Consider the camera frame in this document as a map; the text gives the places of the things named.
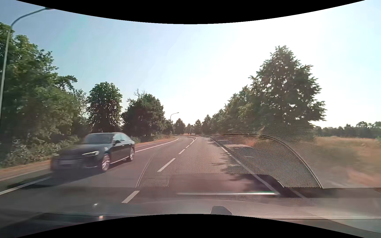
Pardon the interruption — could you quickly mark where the grey asphalt road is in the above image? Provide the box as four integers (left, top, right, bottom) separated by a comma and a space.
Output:
0, 136, 313, 212

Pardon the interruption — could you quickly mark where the car's own bonnet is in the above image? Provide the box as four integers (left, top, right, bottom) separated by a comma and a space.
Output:
0, 187, 381, 237

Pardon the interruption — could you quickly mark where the row of trees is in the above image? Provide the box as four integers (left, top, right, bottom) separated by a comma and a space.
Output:
194, 46, 327, 139
0, 18, 194, 169

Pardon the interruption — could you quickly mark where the dark saloon car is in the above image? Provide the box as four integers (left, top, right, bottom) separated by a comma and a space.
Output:
50, 132, 136, 173

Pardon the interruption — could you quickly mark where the dry grass field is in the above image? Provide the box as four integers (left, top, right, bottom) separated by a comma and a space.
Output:
286, 136, 381, 189

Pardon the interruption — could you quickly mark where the distant tree line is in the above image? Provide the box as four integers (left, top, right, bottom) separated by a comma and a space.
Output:
313, 120, 381, 140

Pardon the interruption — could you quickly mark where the distant lamp post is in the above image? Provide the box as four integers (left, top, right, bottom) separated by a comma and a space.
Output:
169, 112, 180, 135

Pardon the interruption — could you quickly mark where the tall grey lamp post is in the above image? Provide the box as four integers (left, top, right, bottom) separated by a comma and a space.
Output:
0, 7, 54, 167

